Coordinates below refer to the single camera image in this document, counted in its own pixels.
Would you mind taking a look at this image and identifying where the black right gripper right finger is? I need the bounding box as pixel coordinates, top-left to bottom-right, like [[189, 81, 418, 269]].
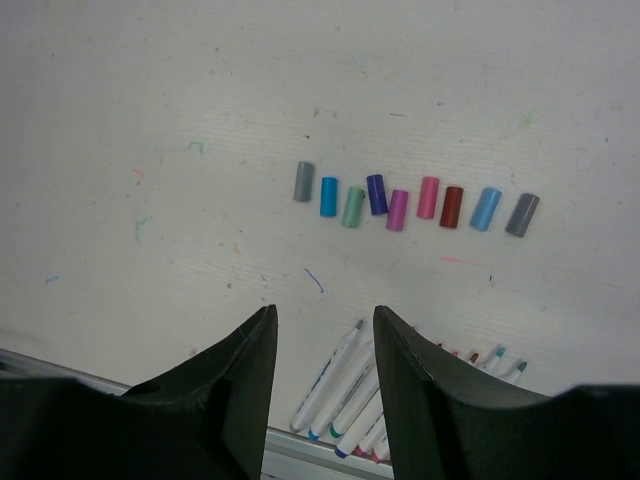
[[373, 306, 639, 479]]

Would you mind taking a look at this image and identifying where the aluminium mounting rail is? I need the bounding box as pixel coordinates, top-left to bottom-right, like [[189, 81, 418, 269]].
[[1, 349, 393, 479]]

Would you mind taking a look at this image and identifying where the magenta pen cap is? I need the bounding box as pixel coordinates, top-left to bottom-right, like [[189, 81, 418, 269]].
[[386, 189, 409, 232]]

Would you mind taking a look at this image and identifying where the pink capped white marker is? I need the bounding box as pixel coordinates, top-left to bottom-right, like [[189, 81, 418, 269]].
[[371, 434, 390, 464]]

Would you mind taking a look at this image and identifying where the dark red pen cap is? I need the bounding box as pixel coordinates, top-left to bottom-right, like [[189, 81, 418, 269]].
[[439, 186, 464, 229]]

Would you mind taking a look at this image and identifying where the green pen cap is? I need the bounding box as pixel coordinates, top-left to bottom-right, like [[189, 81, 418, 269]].
[[341, 186, 365, 229]]

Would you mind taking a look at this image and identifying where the pink pen cap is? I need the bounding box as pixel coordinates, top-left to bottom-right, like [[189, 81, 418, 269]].
[[416, 176, 440, 220]]

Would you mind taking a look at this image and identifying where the purple pen cap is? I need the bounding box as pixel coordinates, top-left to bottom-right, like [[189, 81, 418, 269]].
[[366, 174, 388, 216]]

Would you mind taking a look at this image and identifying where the purple capped white marker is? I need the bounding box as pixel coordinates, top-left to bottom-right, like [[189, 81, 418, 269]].
[[334, 410, 384, 459]]

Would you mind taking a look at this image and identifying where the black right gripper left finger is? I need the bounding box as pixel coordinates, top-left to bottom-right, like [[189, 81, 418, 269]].
[[1, 305, 278, 479]]

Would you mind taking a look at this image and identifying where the green capped white marker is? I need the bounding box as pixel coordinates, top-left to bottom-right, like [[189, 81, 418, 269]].
[[329, 367, 379, 438]]

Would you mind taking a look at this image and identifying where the grey pen cap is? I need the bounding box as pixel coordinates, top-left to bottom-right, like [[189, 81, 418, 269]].
[[505, 193, 540, 238], [293, 161, 315, 203]]

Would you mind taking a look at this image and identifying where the magenta capped white marker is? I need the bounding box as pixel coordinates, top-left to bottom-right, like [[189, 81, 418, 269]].
[[354, 419, 386, 456]]

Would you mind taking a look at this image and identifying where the light blue pen cap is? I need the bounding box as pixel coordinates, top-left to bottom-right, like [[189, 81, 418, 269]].
[[470, 187, 502, 232]]

